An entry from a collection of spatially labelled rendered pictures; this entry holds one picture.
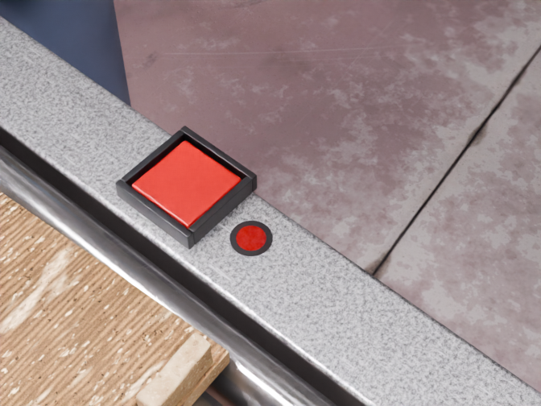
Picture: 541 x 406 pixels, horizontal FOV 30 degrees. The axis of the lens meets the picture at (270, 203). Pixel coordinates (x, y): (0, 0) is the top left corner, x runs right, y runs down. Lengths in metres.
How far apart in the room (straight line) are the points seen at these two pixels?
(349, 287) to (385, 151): 1.27
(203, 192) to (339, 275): 0.12
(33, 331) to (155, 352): 0.08
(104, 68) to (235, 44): 0.84
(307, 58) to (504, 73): 0.41
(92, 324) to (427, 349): 0.23
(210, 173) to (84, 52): 0.59
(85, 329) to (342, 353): 0.17
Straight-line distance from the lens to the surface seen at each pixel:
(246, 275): 0.73
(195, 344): 0.65
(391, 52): 2.17
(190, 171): 0.77
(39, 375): 0.68
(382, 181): 1.94
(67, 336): 0.69
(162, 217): 0.74
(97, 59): 1.35
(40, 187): 0.79
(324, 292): 0.72
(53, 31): 1.29
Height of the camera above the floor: 1.53
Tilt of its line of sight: 54 degrees down
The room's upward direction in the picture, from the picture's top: straight up
